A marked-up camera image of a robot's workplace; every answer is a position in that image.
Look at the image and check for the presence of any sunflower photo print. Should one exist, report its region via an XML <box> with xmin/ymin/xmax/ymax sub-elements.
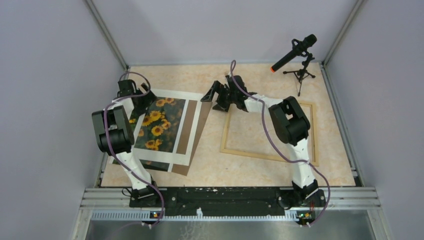
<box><xmin>129</xmin><ymin>97</ymin><xmax>187</xmax><ymax>172</ymax></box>

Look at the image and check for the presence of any light wooden picture frame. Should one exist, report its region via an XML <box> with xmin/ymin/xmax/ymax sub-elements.
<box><xmin>220</xmin><ymin>101</ymin><xmax>320</xmax><ymax>166</ymax></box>

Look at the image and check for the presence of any white mat board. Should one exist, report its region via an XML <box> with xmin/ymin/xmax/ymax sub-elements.
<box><xmin>152</xmin><ymin>89</ymin><xmax>202</xmax><ymax>172</ymax></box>

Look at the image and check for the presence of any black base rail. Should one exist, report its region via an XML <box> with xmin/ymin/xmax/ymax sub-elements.
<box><xmin>128</xmin><ymin>186</ymin><xmax>327</xmax><ymax>218</ymax></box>

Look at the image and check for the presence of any brown cardboard backing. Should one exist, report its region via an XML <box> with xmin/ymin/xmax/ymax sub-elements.
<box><xmin>171</xmin><ymin>102</ymin><xmax>212</xmax><ymax>176</ymax></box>

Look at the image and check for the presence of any black microphone tripod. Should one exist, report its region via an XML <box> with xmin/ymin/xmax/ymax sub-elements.
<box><xmin>283</xmin><ymin>53</ymin><xmax>316</xmax><ymax>97</ymax></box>

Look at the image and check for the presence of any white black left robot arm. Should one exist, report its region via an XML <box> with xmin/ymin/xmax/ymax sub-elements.
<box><xmin>91</xmin><ymin>79</ymin><xmax>161</xmax><ymax>207</ymax></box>

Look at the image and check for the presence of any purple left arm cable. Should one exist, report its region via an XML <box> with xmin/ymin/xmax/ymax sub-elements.
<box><xmin>103</xmin><ymin>71</ymin><xmax>167</xmax><ymax>229</ymax></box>

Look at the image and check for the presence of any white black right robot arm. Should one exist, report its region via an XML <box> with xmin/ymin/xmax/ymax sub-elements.
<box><xmin>201</xmin><ymin>75</ymin><xmax>326</xmax><ymax>209</ymax></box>

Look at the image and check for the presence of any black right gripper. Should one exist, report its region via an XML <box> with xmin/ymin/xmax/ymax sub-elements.
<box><xmin>200</xmin><ymin>81</ymin><xmax>237</xmax><ymax>113</ymax></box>

